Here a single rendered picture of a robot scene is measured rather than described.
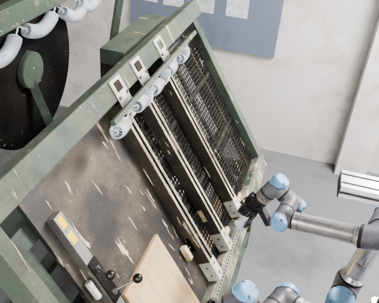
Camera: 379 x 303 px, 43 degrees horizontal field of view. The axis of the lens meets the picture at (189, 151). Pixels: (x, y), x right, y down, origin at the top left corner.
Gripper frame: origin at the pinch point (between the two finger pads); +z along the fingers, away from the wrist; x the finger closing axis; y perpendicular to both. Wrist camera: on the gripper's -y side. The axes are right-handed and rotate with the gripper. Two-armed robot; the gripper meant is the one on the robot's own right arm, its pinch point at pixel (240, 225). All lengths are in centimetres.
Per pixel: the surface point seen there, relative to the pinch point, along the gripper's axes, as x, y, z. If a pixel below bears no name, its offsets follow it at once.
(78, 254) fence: 64, 56, 1
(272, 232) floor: -147, -75, 109
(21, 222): 67, 79, 0
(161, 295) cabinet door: 37.9, 14.8, 27.7
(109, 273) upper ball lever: 68, 44, -4
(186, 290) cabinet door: 22.5, 2.9, 34.1
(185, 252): 8.3, 12.2, 27.7
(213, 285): 3.9, -12.2, 40.4
